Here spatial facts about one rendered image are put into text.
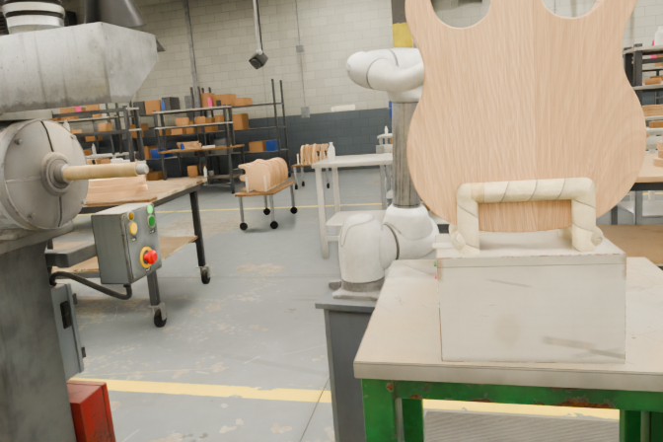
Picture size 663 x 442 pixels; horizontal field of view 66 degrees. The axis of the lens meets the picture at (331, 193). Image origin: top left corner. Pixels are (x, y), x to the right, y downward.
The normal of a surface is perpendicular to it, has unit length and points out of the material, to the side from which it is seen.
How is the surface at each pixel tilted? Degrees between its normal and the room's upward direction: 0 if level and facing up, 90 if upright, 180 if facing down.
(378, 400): 91
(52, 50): 90
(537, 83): 90
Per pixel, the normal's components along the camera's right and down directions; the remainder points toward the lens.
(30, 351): 0.97, -0.04
